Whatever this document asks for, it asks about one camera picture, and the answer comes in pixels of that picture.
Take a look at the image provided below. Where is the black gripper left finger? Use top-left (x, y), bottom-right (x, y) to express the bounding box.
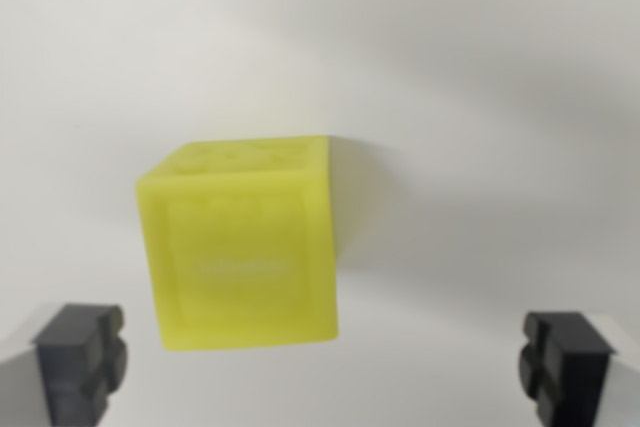
top-left (0, 302), bottom-right (129, 427)

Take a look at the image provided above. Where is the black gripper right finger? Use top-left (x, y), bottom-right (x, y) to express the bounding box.
top-left (516, 310), bottom-right (640, 427)

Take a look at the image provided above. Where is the yellow cube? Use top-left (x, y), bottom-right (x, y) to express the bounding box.
top-left (134, 134), bottom-right (341, 352)

